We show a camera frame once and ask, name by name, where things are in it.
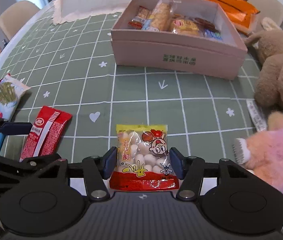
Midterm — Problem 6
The brown biscuit packet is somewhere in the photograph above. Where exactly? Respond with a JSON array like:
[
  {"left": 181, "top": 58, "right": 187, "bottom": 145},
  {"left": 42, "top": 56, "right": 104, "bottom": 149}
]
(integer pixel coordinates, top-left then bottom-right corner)
[{"left": 128, "top": 6, "right": 150, "bottom": 30}]

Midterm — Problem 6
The green grid tablecloth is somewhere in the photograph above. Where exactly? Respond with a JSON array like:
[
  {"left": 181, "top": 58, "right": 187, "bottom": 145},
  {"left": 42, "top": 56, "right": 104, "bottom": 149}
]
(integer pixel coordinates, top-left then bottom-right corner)
[{"left": 0, "top": 6, "right": 261, "bottom": 162}]

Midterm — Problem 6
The beige dining chair left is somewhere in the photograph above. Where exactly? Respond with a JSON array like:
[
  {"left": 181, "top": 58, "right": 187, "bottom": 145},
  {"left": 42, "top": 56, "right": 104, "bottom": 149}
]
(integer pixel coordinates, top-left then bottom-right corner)
[{"left": 0, "top": 0, "right": 40, "bottom": 41}]

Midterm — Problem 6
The red snack packet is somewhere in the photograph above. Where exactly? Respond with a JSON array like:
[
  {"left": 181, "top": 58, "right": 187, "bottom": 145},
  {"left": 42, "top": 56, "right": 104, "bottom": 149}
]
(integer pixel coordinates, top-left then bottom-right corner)
[{"left": 19, "top": 106, "right": 73, "bottom": 162}]

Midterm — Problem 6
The blue seaweed snack bag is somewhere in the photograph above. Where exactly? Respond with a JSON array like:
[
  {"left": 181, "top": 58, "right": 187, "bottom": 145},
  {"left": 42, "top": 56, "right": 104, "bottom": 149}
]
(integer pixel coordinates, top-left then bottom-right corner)
[{"left": 0, "top": 74, "right": 31, "bottom": 156}]

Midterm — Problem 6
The pink plush toy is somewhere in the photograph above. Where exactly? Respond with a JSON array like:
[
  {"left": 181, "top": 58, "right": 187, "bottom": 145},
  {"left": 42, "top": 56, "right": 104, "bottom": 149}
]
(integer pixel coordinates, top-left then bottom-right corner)
[{"left": 233, "top": 112, "right": 283, "bottom": 193}]

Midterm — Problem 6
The brown cake clear packet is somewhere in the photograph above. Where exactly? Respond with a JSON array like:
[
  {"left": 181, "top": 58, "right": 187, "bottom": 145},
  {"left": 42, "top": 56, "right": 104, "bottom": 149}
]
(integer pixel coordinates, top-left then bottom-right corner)
[{"left": 195, "top": 17, "right": 218, "bottom": 32}]

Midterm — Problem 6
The orange bag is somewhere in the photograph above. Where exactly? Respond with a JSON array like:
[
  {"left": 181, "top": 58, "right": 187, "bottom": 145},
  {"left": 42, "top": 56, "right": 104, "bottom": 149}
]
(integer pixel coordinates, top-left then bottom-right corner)
[{"left": 207, "top": 0, "right": 260, "bottom": 35}]

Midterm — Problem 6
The long bread stick packet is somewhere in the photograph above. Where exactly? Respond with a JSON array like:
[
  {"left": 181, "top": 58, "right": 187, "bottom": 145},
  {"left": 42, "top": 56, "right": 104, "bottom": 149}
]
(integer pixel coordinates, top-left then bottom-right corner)
[{"left": 142, "top": 0, "right": 173, "bottom": 31}]

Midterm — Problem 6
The round yellow pastry packet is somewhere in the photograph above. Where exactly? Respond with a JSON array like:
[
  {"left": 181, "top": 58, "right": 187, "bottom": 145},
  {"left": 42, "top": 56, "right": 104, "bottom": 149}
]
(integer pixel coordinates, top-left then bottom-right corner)
[{"left": 169, "top": 18, "right": 203, "bottom": 36}]

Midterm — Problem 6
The white ball candy bag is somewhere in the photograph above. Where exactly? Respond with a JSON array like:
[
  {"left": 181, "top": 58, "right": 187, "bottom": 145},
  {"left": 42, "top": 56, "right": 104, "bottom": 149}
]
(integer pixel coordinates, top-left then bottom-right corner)
[{"left": 109, "top": 124, "right": 179, "bottom": 191}]

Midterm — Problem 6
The brown plush bear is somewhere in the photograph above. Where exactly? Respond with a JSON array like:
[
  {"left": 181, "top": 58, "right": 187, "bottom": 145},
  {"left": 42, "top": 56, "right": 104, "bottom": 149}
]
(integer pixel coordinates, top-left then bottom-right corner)
[{"left": 244, "top": 28, "right": 283, "bottom": 108}]

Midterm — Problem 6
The pink cardboard box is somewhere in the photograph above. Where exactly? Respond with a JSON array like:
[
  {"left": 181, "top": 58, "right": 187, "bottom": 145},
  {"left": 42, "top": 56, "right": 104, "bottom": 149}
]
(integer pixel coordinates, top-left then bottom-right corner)
[{"left": 111, "top": 0, "right": 247, "bottom": 80}]

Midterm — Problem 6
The beige dining chair right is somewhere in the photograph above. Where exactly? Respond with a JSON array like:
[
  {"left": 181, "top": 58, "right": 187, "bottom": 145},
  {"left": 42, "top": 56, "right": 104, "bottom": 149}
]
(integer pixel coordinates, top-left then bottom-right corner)
[{"left": 247, "top": 0, "right": 283, "bottom": 30}]

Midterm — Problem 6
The beige dining chair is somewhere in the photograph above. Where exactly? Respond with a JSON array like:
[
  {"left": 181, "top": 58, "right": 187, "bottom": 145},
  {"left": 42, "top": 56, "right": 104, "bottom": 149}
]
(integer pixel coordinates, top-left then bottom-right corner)
[
  {"left": 247, "top": 0, "right": 283, "bottom": 30},
  {"left": 0, "top": 0, "right": 40, "bottom": 41}
]

